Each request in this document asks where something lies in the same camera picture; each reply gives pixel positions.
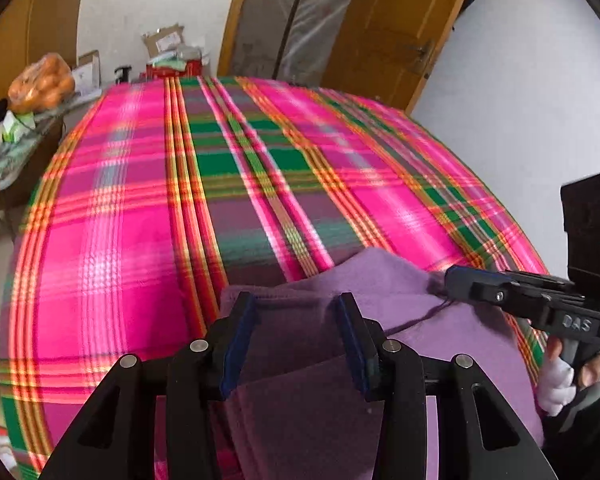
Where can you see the person's right forearm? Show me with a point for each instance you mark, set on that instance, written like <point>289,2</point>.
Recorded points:
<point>590,440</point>

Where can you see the wooden door frame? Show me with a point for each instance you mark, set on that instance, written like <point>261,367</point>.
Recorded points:
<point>235,20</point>

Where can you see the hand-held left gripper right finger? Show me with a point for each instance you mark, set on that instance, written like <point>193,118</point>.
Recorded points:
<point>352,345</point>

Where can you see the person's right hand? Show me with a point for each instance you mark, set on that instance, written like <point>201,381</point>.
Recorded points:
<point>555,377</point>

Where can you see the black hand pump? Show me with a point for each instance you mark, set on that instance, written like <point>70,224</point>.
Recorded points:
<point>122,74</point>

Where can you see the brown cardboard box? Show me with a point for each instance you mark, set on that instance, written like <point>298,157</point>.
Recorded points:
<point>162,40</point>

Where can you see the metal door lock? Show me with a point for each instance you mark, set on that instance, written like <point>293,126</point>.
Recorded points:
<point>422,55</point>

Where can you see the red box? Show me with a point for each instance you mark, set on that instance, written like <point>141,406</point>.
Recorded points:
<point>192,67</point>

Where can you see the wooden door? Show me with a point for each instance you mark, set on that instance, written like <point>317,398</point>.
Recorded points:
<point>390,25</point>

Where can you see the folding table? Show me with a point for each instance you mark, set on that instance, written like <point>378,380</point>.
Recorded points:
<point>15,160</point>

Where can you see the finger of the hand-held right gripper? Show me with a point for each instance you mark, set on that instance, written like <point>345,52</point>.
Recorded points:
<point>475,285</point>

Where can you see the wooden wardrobe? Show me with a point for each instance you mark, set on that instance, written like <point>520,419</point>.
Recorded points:
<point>25,20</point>

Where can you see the white cardboard box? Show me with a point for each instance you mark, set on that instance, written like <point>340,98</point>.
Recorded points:
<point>89,75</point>

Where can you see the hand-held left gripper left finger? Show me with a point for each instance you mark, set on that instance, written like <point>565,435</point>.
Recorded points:
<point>240,345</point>

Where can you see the clear plastic sheet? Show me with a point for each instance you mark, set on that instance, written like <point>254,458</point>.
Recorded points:
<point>270,20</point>

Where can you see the bag of oranges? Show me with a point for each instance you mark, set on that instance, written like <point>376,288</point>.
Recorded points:
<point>42,85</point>

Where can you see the pink green plaid bed sheet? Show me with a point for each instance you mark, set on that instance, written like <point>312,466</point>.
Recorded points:
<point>155,210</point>

